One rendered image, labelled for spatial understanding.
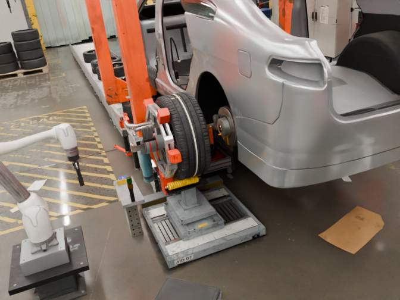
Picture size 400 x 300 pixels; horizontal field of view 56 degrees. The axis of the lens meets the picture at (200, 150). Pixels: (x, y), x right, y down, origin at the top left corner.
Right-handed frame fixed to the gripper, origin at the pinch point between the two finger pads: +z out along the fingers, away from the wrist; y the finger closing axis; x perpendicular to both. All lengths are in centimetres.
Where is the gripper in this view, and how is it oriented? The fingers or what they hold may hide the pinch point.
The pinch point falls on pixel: (81, 180)
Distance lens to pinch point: 274.3
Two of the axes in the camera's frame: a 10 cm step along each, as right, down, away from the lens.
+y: 4.3, 2.9, -8.5
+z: 1.5, 9.1, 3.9
